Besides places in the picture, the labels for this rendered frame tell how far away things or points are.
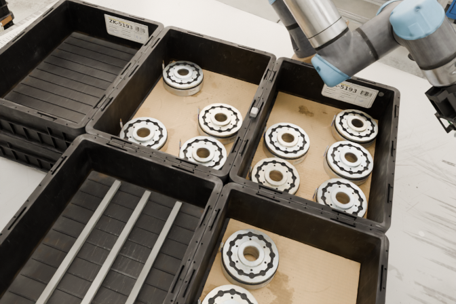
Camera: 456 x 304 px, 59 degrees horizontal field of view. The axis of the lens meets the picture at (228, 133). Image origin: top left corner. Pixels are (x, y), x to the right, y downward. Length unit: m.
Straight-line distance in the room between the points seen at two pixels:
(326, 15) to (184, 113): 0.41
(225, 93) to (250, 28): 0.52
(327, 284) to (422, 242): 0.35
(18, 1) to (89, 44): 1.92
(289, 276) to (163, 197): 0.29
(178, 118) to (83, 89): 0.25
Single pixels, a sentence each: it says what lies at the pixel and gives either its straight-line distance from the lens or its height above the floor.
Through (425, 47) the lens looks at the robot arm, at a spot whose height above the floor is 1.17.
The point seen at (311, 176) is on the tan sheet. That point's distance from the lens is 0.91.
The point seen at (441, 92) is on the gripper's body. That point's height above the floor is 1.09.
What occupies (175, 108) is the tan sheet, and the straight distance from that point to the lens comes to 1.00.
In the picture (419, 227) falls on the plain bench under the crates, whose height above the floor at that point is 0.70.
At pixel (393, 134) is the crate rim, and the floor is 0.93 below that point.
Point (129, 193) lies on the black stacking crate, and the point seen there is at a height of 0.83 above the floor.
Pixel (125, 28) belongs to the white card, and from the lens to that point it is 1.15.
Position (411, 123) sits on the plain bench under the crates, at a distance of 1.33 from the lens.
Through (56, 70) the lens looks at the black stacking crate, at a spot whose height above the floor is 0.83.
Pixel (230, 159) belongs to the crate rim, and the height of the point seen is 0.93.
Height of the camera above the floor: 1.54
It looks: 49 degrees down
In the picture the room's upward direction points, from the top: 7 degrees clockwise
